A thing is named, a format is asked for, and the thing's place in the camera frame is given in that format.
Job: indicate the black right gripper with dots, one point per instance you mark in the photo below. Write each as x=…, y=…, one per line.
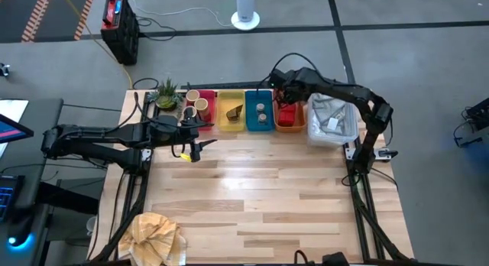
x=288, y=84

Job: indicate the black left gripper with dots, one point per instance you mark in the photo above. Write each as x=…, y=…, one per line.
x=183, y=132

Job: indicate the cylindrical spice can tan lid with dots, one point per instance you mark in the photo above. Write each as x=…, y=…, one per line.
x=188, y=111
x=201, y=104
x=192, y=95

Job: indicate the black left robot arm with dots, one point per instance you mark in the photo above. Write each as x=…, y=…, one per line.
x=107, y=134

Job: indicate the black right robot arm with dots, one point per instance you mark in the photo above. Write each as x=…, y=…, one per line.
x=344, y=91

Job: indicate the red-lidded smoked paprika tin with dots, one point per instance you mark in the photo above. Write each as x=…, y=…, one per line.
x=286, y=116

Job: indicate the yellow tape tag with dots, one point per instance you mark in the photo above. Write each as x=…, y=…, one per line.
x=185, y=157

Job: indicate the orange plastic bin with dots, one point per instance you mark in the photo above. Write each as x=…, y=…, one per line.
x=300, y=120

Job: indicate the yellow plastic bin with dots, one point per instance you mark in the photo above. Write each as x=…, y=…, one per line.
x=225, y=124

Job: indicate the blue plastic bin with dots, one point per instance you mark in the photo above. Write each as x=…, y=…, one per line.
x=252, y=122

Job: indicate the grey cloth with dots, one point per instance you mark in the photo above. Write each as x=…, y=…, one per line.
x=324, y=113

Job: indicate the brown spice pouch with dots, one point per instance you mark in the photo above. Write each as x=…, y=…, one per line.
x=234, y=114

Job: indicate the red plastic bin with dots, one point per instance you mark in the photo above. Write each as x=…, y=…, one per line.
x=209, y=96

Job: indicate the white card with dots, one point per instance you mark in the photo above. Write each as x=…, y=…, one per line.
x=333, y=123

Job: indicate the green potted succulent plant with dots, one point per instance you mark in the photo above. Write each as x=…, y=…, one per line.
x=167, y=99

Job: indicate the clear plastic storage container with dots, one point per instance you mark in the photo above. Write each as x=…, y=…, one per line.
x=349, y=138

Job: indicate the white fan base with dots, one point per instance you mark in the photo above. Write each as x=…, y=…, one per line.
x=245, y=13

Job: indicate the yellow cloth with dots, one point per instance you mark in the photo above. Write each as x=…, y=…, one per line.
x=151, y=239

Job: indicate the white cup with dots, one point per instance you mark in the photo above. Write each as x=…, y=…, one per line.
x=91, y=224

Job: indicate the red and black toolbox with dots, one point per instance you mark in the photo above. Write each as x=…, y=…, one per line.
x=122, y=33

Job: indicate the black desk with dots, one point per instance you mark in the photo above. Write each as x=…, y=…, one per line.
x=34, y=163

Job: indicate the tablet screen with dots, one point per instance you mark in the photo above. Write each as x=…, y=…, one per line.
x=13, y=130

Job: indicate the white paper sheet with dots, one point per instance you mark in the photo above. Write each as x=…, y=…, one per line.
x=13, y=107

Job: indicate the backlit black keyboard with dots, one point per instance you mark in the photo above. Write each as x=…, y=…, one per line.
x=7, y=197

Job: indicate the black slotted rail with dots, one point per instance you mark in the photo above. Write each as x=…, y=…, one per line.
x=229, y=85

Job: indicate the black aluminium frame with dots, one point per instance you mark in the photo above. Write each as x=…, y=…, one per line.
x=366, y=205
x=131, y=197

